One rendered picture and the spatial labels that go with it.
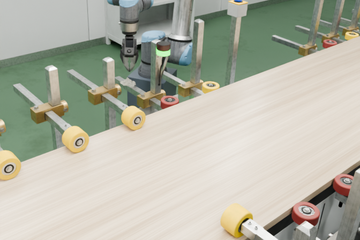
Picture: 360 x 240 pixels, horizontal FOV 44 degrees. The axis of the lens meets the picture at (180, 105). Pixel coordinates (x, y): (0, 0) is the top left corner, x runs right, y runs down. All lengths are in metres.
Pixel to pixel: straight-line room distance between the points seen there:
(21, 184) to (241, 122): 0.86
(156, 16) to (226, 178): 4.03
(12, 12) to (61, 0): 0.50
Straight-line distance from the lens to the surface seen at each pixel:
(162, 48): 1.93
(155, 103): 2.01
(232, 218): 1.27
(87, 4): 4.86
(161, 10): 5.42
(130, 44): 2.16
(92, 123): 3.55
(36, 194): 1.47
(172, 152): 1.62
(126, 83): 2.17
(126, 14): 2.14
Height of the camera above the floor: 1.82
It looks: 29 degrees down
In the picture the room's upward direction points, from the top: 3 degrees clockwise
